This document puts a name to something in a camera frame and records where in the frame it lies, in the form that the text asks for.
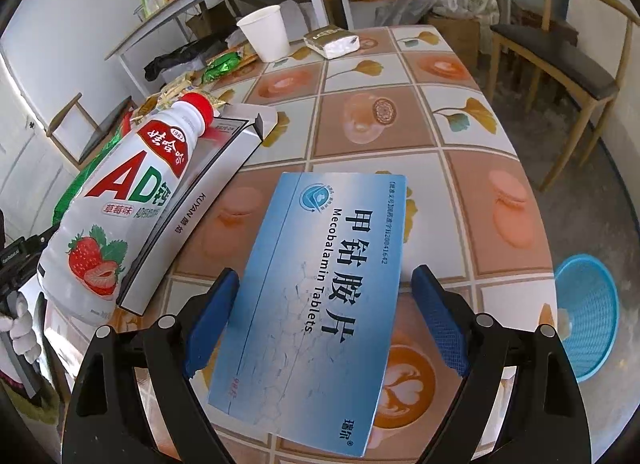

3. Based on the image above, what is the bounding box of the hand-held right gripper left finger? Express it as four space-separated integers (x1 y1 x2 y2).
60 267 241 464

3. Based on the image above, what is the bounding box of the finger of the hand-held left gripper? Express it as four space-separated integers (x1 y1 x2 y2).
27 226 60 251

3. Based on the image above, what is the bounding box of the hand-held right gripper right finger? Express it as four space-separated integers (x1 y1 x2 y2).
411 265 593 464

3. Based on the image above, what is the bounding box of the white strawberry drink bottle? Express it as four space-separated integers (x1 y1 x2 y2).
37 92 216 327

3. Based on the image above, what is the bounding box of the blue medicine box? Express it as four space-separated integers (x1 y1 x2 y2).
206 171 408 458

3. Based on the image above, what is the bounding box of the blue plastic basket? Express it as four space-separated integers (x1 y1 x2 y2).
554 254 619 384

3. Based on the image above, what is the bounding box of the person's left hand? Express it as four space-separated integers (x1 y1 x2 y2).
0 294 38 370

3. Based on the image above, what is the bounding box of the wooden chair with dark seat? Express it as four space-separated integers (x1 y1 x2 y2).
489 0 640 192
48 92 138 169

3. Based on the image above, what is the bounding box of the white cardboard box black trim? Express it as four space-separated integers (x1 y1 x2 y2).
116 104 279 315

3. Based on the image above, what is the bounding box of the dining table with patterned tablecloth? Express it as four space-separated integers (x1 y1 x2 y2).
112 24 558 464

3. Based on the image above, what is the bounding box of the yellow snack packet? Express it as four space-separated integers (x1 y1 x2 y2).
150 72 228 112

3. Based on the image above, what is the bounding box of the black bag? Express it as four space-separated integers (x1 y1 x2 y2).
144 38 231 82

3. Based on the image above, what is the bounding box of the small green foil wrapper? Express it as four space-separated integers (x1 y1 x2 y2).
201 52 246 86

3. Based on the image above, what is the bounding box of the white paper cup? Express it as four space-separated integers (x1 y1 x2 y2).
236 5 290 63

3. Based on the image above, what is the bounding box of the tissue packet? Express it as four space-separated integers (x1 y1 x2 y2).
303 26 360 60

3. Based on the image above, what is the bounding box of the grey plastic bag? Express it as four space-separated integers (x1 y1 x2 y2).
375 0 436 27

